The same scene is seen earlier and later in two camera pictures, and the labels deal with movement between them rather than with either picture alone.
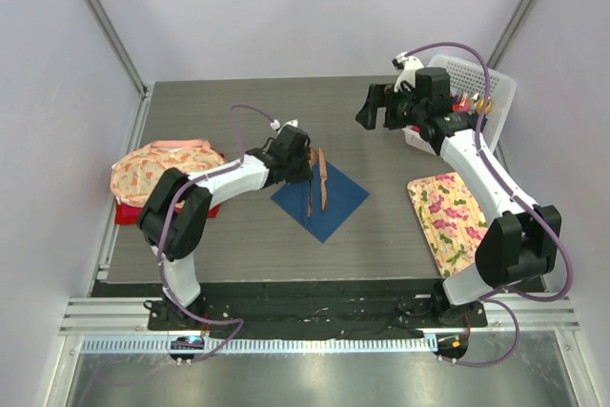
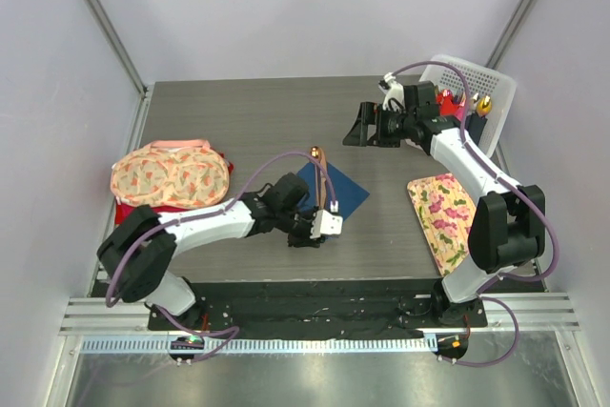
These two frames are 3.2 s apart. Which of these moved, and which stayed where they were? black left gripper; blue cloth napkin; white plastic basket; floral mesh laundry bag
Moved: black left gripper
Stayed: floral mesh laundry bag; white plastic basket; blue cloth napkin
